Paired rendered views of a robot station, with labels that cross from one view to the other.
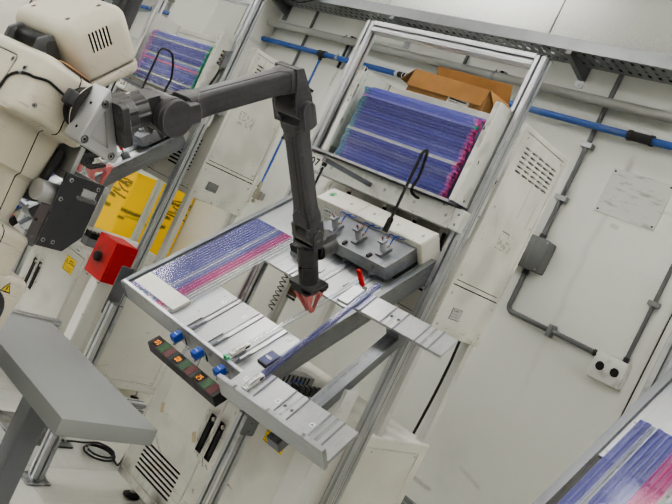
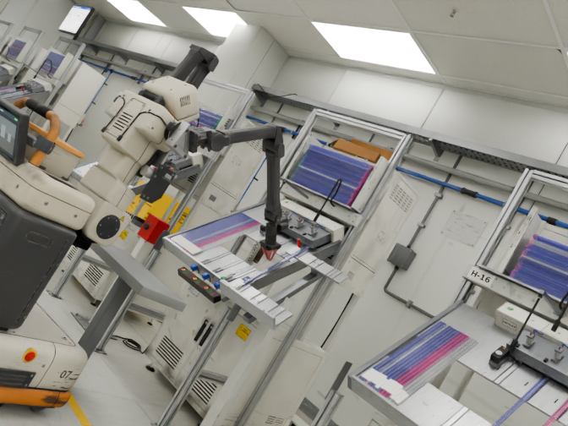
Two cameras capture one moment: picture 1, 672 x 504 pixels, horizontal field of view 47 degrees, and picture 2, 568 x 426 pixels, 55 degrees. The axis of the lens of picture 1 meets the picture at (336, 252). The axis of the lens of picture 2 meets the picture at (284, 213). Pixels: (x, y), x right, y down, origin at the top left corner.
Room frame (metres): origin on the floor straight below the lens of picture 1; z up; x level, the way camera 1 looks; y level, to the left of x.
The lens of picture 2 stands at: (-0.65, -0.07, 0.98)
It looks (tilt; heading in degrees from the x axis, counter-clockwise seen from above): 4 degrees up; 2
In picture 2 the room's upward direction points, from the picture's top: 31 degrees clockwise
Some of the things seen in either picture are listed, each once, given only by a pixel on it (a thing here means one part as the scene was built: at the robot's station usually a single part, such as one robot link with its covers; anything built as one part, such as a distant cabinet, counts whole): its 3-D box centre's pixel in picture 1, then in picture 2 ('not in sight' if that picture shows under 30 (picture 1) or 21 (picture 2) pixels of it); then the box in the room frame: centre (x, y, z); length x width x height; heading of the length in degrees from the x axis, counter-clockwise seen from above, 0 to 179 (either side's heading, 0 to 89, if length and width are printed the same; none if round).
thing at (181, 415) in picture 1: (268, 465); (233, 357); (2.67, -0.11, 0.31); 0.70 x 0.65 x 0.62; 48
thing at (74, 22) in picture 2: not in sight; (79, 23); (5.71, 3.47, 2.10); 0.58 x 0.14 x 0.41; 48
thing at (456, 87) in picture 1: (471, 92); (368, 154); (2.83, -0.19, 1.82); 0.68 x 0.30 x 0.20; 48
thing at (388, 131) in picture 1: (412, 143); (333, 177); (2.54, -0.07, 1.52); 0.51 x 0.13 x 0.27; 48
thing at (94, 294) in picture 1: (75, 335); (127, 272); (2.81, 0.73, 0.39); 0.24 x 0.24 x 0.78; 48
